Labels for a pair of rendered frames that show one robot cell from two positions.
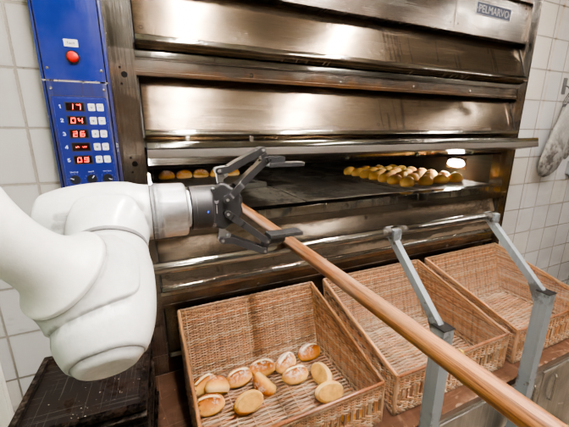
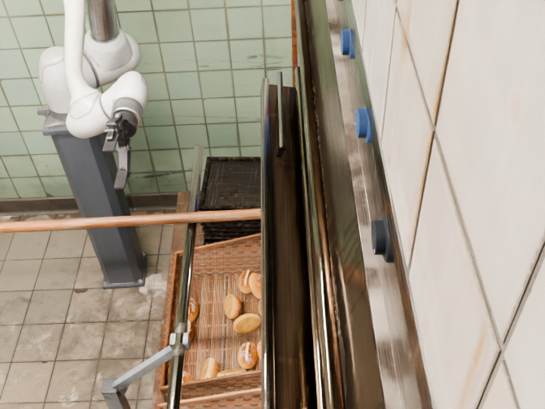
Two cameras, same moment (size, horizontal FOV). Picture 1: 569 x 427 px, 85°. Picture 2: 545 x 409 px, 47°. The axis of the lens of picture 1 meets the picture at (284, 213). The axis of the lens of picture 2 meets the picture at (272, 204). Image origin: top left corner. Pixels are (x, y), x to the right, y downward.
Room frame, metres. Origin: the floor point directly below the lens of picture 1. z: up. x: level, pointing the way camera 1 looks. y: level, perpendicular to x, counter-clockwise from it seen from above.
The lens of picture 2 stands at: (1.54, -1.01, 2.49)
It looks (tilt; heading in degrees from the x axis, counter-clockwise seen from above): 46 degrees down; 115
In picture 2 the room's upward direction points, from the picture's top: 3 degrees counter-clockwise
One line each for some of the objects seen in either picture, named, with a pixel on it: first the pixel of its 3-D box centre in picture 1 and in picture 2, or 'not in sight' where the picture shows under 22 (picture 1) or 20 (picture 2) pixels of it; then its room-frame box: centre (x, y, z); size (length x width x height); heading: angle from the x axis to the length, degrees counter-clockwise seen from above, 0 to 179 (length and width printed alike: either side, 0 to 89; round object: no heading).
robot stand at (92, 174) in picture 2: not in sight; (102, 202); (-0.01, 0.48, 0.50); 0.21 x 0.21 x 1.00; 26
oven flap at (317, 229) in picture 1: (367, 232); not in sight; (1.37, -0.38, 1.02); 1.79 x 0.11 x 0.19; 114
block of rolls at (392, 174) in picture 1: (399, 173); not in sight; (2.01, -0.74, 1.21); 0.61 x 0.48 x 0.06; 24
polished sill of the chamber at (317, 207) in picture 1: (366, 201); not in sight; (1.39, -0.37, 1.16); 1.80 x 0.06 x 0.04; 114
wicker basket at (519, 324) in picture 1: (501, 291); not in sight; (1.37, -1.05, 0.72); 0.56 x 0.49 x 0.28; 114
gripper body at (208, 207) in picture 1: (215, 206); (122, 131); (0.54, 0.12, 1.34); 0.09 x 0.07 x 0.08; 114
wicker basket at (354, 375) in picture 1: (273, 362); (238, 313); (0.89, 0.04, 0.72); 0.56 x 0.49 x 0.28; 114
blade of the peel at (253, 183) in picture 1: (207, 182); not in sight; (1.71, 0.42, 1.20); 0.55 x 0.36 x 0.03; 115
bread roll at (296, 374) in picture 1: (295, 372); (247, 354); (0.95, -0.04, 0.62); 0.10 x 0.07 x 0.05; 111
